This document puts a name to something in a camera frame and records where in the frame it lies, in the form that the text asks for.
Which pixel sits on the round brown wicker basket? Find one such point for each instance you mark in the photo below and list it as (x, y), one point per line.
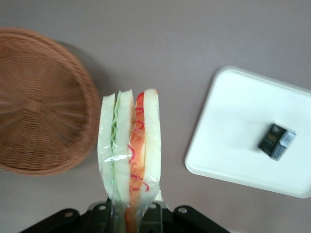
(41, 104)

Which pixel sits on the triangle sandwich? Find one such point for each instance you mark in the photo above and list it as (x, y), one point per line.
(126, 145)

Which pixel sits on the small black box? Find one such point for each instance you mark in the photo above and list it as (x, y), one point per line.
(275, 142)

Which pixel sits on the beige plastic tray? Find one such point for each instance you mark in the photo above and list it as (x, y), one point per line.
(230, 136)

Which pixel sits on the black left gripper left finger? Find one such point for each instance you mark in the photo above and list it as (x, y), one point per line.
(99, 218)

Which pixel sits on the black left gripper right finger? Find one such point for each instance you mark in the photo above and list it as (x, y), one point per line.
(155, 218)

